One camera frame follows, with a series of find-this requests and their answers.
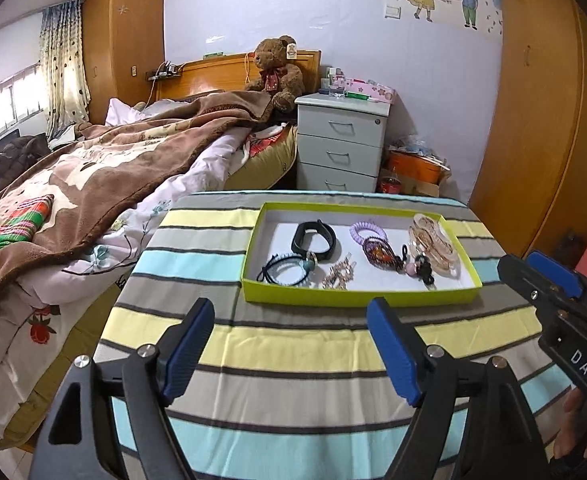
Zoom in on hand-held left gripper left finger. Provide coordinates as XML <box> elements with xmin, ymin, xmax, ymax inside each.
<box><xmin>28</xmin><ymin>297</ymin><xmax>216</xmax><ymax>480</ymax></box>

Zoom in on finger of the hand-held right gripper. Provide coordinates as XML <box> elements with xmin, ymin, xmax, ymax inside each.
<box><xmin>528</xmin><ymin>251</ymin><xmax>587</xmax><ymax>311</ymax></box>
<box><xmin>497</xmin><ymin>254</ymin><xmax>574</xmax><ymax>318</ymax></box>

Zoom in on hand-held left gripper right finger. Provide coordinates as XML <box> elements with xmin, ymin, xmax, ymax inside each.
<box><xmin>366</xmin><ymin>297</ymin><xmax>549</xmax><ymax>480</ymax></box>

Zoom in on green shallow cardboard box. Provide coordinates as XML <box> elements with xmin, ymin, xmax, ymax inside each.
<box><xmin>240</xmin><ymin>201</ymin><xmax>484</xmax><ymax>308</ymax></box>

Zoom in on pink ball black hair tie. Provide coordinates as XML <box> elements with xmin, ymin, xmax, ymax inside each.
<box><xmin>404</xmin><ymin>254</ymin><xmax>437</xmax><ymax>288</ymax></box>

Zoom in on small rhinestone hair clip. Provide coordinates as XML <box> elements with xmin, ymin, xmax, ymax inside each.
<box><xmin>322</xmin><ymin>257</ymin><xmax>357</xmax><ymax>291</ymax></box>

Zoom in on brown bead bracelet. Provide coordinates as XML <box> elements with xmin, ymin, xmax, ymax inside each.
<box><xmin>361</xmin><ymin>236</ymin><xmax>409</xmax><ymax>273</ymax></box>

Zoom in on light blue coil hair tie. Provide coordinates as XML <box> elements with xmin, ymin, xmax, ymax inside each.
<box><xmin>270</xmin><ymin>260</ymin><xmax>314</xmax><ymax>290</ymax></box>

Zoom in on black hair tie teal bead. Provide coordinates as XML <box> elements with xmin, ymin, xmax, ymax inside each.
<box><xmin>257</xmin><ymin>252</ymin><xmax>319</xmax><ymax>286</ymax></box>

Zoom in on purple coil hair tie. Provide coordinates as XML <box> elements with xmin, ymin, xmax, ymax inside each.
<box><xmin>349</xmin><ymin>220</ymin><xmax>388</xmax><ymax>248</ymax></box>

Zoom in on person's right hand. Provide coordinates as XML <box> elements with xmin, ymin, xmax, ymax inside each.
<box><xmin>553</xmin><ymin>389</ymin><xmax>587</xmax><ymax>456</ymax></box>

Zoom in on large gold hair clip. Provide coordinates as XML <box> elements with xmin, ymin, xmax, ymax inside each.
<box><xmin>407</xmin><ymin>212</ymin><xmax>461</xmax><ymax>278</ymax></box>

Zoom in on striped table cloth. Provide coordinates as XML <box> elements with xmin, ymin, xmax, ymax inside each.
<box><xmin>96</xmin><ymin>190</ymin><xmax>581</xmax><ymax>480</ymax></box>

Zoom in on olive bed sheet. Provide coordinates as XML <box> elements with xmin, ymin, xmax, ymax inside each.
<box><xmin>8</xmin><ymin>300</ymin><xmax>119</xmax><ymax>441</ymax></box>

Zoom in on white floral quilt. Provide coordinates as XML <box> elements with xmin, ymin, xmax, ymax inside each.
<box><xmin>0</xmin><ymin>97</ymin><xmax>254</xmax><ymax>448</ymax></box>

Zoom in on black wristband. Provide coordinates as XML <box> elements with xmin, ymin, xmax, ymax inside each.
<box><xmin>292</xmin><ymin>219</ymin><xmax>341</xmax><ymax>261</ymax></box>

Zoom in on orange plastic basin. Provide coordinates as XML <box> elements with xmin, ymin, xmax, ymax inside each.
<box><xmin>387</xmin><ymin>150</ymin><xmax>447</xmax><ymax>186</ymax></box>

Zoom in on wide wooden wardrobe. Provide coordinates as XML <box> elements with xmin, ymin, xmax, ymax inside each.
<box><xmin>468</xmin><ymin>0</ymin><xmax>587</xmax><ymax>261</ymax></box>

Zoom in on brown fleece blanket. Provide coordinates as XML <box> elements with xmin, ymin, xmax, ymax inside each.
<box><xmin>0</xmin><ymin>91</ymin><xmax>274</xmax><ymax>356</ymax></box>

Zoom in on olive pillow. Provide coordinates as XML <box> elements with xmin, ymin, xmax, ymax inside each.
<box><xmin>228</xmin><ymin>122</ymin><xmax>298</xmax><ymax>191</ymax></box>

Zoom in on plaid folded cloth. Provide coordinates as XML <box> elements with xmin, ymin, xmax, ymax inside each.
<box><xmin>0</xmin><ymin>194</ymin><xmax>55</xmax><ymax>253</ymax></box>

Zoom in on grey drawer nightstand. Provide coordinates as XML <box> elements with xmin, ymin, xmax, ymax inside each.
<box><xmin>294</xmin><ymin>92</ymin><xmax>391</xmax><ymax>193</ymax></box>

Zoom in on pink floral box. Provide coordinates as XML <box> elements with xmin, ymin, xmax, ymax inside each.
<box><xmin>346</xmin><ymin>78</ymin><xmax>397</xmax><ymax>106</ymax></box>

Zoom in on dark jacket on chair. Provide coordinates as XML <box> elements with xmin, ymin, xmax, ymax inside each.
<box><xmin>0</xmin><ymin>132</ymin><xmax>49</xmax><ymax>191</ymax></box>

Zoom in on wooden bed headboard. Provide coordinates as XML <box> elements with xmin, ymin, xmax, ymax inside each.
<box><xmin>154</xmin><ymin>50</ymin><xmax>323</xmax><ymax>106</ymax></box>

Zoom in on power strip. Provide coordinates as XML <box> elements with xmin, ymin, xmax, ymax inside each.
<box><xmin>146</xmin><ymin>62</ymin><xmax>181</xmax><ymax>81</ymax></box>

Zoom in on brown teddy bear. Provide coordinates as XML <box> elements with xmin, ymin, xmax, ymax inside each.
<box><xmin>243</xmin><ymin>35</ymin><xmax>307</xmax><ymax>113</ymax></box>

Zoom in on narrow wooden wardrobe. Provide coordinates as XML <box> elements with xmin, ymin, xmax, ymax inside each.
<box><xmin>82</xmin><ymin>0</ymin><xmax>166</xmax><ymax>126</ymax></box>

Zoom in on patterned curtain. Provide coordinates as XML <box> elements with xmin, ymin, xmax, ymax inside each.
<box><xmin>38</xmin><ymin>1</ymin><xmax>91</xmax><ymax>136</ymax></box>

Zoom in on window with bars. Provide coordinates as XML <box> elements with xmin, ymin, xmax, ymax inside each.
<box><xmin>0</xmin><ymin>60</ymin><xmax>41</xmax><ymax>146</ymax></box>

